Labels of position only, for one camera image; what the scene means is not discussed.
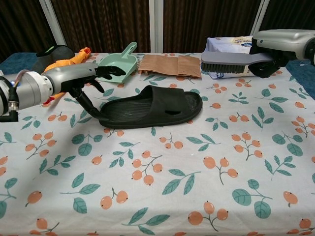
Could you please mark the pale purple tissue pack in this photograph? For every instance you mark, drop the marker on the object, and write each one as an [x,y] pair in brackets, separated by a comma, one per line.
[229,44]

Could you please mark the floral print tablecloth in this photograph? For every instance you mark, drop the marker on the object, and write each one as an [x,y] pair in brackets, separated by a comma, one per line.
[157,172]

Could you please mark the orange rubber chicken toy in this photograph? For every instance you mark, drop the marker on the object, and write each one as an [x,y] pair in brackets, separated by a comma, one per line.
[66,62]

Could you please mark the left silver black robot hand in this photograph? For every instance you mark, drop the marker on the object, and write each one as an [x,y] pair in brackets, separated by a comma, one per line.
[71,75]

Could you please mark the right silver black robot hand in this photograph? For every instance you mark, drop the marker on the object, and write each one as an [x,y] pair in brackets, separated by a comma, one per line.
[280,40]

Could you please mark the silver partition frame post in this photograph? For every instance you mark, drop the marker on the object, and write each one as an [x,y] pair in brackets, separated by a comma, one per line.
[156,24]
[53,22]
[261,17]

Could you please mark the brown paper bag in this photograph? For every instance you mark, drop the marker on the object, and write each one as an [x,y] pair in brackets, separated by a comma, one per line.
[162,65]

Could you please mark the mint green plastic dustpan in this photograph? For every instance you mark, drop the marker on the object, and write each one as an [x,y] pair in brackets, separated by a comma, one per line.
[115,62]

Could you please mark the dark brown curtain panel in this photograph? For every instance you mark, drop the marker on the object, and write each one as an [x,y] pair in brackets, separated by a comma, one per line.
[19,27]
[292,13]
[209,19]
[103,22]

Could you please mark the black slide sandal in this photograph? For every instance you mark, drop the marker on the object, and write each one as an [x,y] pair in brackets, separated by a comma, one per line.
[137,113]

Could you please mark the dark gray shoe green lining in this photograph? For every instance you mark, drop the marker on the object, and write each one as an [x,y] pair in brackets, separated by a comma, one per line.
[59,52]

